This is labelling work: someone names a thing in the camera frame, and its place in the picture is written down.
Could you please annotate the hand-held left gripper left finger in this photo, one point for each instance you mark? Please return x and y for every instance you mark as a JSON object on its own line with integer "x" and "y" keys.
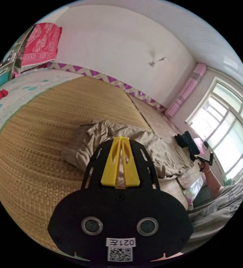
{"x": 110, "y": 167}

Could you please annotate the person's right hand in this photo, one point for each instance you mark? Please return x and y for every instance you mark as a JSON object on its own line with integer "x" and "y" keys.
{"x": 203, "y": 166}

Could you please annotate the white shelf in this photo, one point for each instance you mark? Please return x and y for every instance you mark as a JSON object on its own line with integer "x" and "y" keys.
{"x": 3, "y": 69}

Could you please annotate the light brown pants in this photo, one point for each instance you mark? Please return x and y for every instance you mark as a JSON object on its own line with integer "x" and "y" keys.
{"x": 161, "y": 150}

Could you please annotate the person's right forearm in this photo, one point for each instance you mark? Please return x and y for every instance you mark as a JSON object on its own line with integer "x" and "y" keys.
{"x": 214, "y": 183}

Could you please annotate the red patterned hanging cloth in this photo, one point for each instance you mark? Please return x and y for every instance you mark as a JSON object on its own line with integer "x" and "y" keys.
{"x": 40, "y": 45}

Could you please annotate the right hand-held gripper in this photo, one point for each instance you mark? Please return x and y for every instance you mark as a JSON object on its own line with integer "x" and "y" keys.
{"x": 209, "y": 155}

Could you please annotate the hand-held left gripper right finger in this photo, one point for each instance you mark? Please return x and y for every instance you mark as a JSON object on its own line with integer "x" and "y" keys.
{"x": 131, "y": 169}

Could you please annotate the bed with woven mat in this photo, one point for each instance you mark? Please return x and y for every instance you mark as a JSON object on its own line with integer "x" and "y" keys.
{"x": 39, "y": 136}

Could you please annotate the pile of clothes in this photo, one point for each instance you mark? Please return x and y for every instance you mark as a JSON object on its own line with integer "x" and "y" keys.
{"x": 185, "y": 141}

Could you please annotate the window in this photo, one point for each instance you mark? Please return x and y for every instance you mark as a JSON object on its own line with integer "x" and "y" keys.
{"x": 224, "y": 125}

